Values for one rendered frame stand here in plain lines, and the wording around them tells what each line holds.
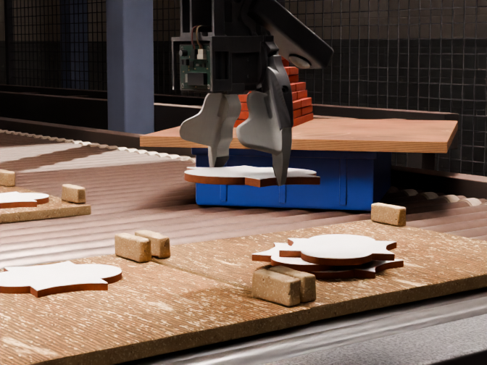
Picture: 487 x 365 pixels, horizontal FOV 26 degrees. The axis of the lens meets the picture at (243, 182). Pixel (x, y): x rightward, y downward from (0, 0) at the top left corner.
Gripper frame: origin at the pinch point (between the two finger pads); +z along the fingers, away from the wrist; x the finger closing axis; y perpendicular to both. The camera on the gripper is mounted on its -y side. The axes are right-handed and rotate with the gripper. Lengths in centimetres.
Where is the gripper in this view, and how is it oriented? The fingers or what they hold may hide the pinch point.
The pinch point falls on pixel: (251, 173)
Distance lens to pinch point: 107.1
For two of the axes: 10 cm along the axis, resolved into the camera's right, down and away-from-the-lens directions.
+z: 0.1, 9.9, 1.3
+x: 5.9, 1.0, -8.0
